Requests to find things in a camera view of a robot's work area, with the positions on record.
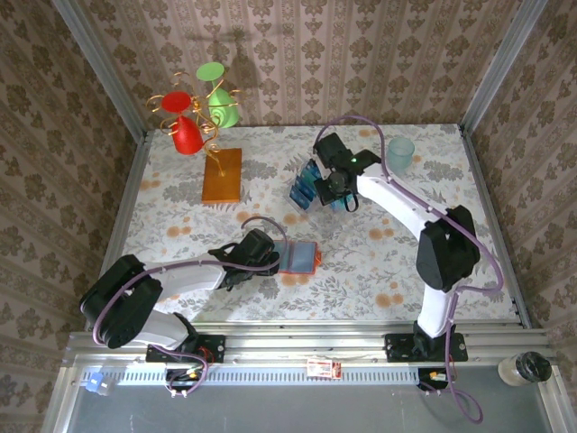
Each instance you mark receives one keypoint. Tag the red wine glass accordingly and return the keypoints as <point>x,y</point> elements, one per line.
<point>185,135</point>

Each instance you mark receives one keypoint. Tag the teal plastic cup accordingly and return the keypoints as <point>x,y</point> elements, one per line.
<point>399,155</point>

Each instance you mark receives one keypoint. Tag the blue credit card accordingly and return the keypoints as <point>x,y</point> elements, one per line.
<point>286,259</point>
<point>310,168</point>
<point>302,188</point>
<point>297,199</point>

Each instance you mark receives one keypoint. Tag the clear jar black lid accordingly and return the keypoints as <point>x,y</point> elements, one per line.
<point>527,367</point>

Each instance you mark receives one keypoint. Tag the aluminium frame post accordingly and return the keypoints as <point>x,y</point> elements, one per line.
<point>501,67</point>
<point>103,67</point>

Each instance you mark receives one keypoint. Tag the orange card holder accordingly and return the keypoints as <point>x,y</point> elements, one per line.
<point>306,258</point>

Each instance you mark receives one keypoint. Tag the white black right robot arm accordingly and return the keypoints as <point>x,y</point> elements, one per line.
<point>392,198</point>

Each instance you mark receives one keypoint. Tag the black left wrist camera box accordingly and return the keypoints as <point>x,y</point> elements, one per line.
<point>257,243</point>

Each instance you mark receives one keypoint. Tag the grey metal shelf panel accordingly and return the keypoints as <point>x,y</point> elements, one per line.
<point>293,410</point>

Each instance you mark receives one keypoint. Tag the blue white plug adapter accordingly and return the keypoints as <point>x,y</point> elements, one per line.
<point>97,383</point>

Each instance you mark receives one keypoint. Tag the red white sticker label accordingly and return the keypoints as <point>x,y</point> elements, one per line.
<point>322,368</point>

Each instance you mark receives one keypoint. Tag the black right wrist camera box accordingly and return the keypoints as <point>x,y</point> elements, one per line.
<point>331,149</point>

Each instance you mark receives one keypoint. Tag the aluminium table side rail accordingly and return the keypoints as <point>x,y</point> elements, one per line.
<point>125,203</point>
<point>487,203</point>

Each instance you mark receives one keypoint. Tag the long aluminium mounting rail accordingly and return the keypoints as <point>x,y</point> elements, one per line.
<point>293,343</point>

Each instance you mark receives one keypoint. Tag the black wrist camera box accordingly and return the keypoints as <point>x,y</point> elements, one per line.
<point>331,149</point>
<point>257,243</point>

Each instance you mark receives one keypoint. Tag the green wine glass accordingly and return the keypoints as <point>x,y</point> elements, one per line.
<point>223,108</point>

